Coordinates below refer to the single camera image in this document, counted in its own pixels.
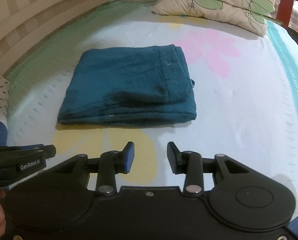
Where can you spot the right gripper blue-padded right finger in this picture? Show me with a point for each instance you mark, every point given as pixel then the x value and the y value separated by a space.
pixel 193 165

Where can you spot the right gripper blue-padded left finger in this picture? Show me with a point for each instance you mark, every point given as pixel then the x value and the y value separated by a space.
pixel 79 168

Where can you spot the teal pants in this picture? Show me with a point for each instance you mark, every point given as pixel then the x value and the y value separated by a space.
pixel 125 86

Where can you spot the floral patterned bed sheet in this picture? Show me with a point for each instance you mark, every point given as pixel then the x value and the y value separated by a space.
pixel 246 92

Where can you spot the cream pillow with green leaves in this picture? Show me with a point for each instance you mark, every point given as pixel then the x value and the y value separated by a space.
pixel 247 14

